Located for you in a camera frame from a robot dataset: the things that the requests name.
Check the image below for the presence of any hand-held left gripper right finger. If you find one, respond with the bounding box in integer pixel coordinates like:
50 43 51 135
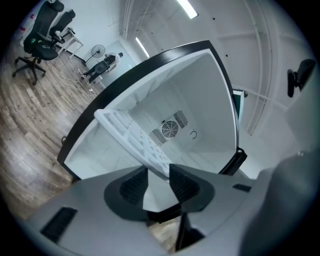
168 163 216 214

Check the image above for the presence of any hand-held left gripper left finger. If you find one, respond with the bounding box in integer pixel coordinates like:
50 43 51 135
103 166 150 221

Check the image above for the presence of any white lattice fridge shelf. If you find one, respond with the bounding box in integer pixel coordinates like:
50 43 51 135
93 108 182 212

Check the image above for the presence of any black fridge with white interior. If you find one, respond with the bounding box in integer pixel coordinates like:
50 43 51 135
56 39 248 181

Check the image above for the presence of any dark green board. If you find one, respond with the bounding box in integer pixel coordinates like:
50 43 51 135
232 89 245 121

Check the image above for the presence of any black standing fan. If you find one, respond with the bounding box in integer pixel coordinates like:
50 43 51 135
83 44 106 67

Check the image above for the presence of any long ceiling light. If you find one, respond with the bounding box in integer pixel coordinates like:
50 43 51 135
135 36 151 59
175 0 200 19

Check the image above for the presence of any white table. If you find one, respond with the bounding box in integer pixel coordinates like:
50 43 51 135
57 26 85 60

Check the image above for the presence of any small black office chair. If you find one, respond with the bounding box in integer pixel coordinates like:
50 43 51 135
49 9 77 45

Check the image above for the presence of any large black office chair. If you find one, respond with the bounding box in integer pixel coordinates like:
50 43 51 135
11 0 65 86

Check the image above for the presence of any white floor cable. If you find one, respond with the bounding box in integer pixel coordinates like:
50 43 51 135
51 65 96 96

